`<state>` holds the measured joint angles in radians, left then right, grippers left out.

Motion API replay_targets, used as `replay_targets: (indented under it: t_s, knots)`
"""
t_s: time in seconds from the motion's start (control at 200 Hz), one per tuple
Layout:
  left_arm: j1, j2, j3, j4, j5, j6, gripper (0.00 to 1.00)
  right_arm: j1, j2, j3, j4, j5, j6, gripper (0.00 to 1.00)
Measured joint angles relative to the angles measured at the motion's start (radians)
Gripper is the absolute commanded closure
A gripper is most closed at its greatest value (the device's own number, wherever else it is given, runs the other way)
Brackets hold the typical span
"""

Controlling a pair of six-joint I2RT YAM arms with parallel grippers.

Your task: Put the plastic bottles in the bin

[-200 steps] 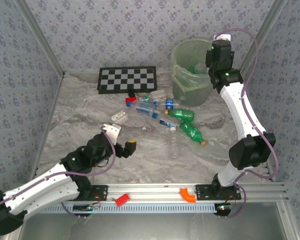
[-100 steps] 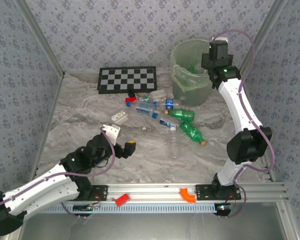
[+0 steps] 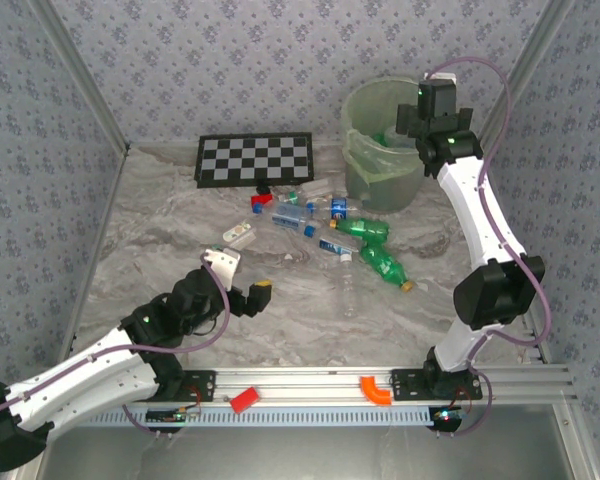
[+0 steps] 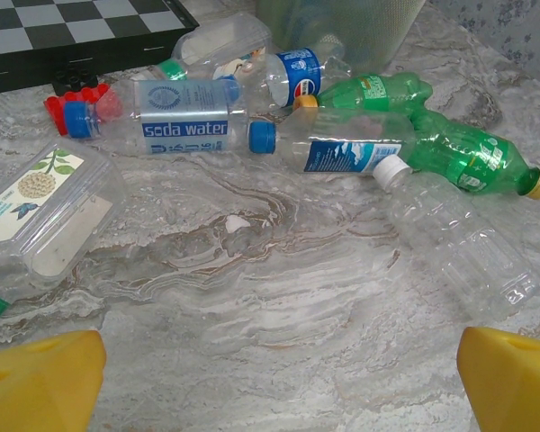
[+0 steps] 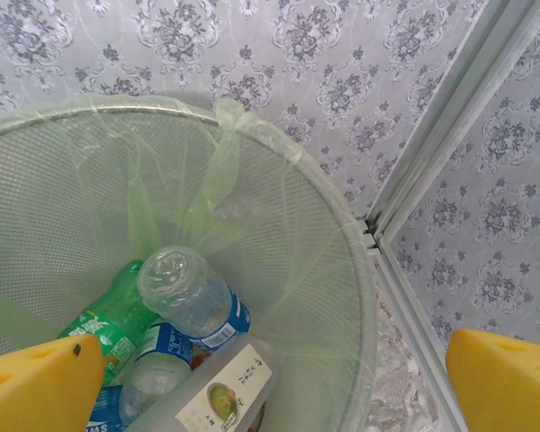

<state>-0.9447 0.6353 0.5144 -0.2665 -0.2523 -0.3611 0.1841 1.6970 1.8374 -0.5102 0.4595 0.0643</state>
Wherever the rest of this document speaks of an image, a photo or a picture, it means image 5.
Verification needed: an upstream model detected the clear bottle blue label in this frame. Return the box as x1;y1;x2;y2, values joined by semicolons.
136;245;253;353
84;384;128;432
118;321;195;427

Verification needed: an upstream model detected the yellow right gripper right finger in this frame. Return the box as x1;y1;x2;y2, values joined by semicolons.
445;328;540;432

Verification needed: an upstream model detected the aluminium side rail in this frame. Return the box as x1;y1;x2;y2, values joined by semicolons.
371;233;473;432

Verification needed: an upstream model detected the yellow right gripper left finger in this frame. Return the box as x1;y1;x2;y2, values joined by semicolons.
0;333;107;432

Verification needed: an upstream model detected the green plastic bottle orange cap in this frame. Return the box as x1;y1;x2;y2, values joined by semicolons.
56;258;161;379

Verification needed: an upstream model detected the aluminium corner post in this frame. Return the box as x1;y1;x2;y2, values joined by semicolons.
362;0;539;247

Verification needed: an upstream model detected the clear rectangular plastic container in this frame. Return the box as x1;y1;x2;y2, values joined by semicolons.
128;331;280;432

